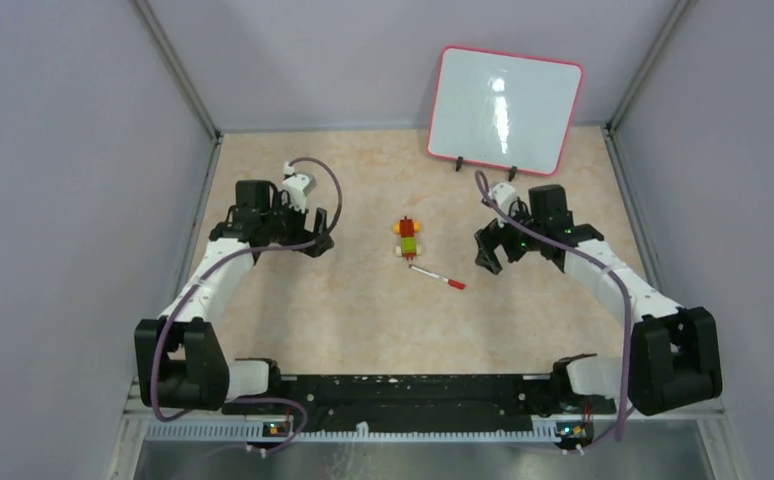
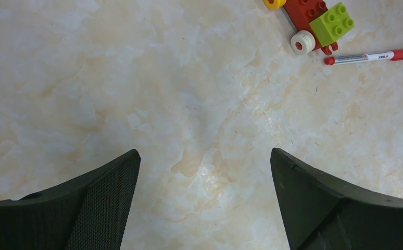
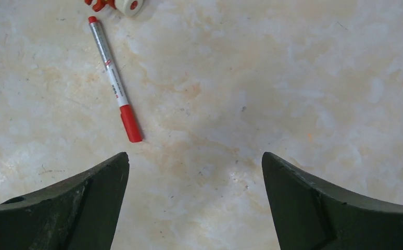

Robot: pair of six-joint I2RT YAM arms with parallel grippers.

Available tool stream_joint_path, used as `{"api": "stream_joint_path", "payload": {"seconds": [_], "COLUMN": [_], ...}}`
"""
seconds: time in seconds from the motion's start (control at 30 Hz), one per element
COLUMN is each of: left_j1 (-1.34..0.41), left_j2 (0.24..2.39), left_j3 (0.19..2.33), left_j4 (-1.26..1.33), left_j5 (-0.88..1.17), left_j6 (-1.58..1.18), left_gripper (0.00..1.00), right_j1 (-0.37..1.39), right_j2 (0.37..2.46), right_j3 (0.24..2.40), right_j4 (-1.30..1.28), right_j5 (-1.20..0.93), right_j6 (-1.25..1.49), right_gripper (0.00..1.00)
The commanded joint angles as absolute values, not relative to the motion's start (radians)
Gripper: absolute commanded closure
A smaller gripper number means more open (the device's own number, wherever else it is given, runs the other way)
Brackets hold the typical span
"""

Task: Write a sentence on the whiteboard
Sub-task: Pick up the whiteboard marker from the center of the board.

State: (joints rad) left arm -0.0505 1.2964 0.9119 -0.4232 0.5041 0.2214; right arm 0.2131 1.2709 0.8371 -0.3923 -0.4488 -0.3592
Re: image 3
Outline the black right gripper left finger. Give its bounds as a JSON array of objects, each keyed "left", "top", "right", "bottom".
[{"left": 0, "top": 152, "right": 130, "bottom": 249}]

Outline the red whiteboard marker pen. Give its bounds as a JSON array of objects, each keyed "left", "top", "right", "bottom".
[{"left": 88, "top": 16, "right": 143, "bottom": 143}]

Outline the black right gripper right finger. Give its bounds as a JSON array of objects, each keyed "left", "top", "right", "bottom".
[{"left": 261, "top": 152, "right": 403, "bottom": 249}]

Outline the colourful toy block figure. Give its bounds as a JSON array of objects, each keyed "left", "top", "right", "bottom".
[{"left": 84, "top": 0, "right": 144, "bottom": 17}]

